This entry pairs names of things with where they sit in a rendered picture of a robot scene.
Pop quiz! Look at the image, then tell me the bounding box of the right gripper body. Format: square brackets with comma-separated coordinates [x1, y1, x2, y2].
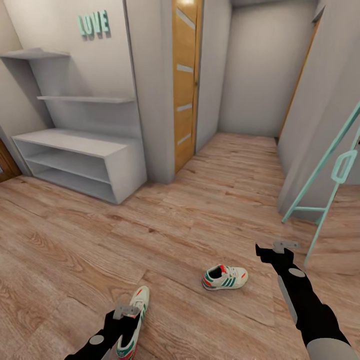
[260, 248, 294, 268]

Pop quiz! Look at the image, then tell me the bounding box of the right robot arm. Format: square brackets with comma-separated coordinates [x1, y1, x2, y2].
[255, 240, 360, 360]

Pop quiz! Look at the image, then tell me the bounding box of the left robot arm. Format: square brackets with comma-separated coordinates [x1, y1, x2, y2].
[64, 304, 141, 360]

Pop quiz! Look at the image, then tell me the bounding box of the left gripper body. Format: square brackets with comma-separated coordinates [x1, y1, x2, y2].
[104, 311, 134, 341]

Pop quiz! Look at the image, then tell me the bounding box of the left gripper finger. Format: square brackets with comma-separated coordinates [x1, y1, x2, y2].
[132, 313, 141, 330]

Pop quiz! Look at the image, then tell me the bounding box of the gym shoe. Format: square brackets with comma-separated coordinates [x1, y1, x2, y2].
[202, 264, 249, 291]
[116, 285, 150, 360]

